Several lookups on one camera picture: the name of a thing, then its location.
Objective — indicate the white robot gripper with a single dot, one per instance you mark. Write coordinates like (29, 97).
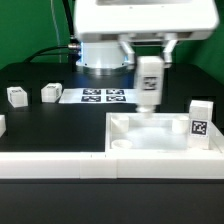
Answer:
(145, 20)

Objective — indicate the white square table top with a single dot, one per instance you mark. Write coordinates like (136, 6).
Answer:
(162, 132)

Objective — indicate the white sheet with tag markers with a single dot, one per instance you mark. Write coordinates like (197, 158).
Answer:
(98, 96)

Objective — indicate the white U-shaped obstacle fence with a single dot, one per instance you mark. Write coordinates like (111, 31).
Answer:
(111, 165)

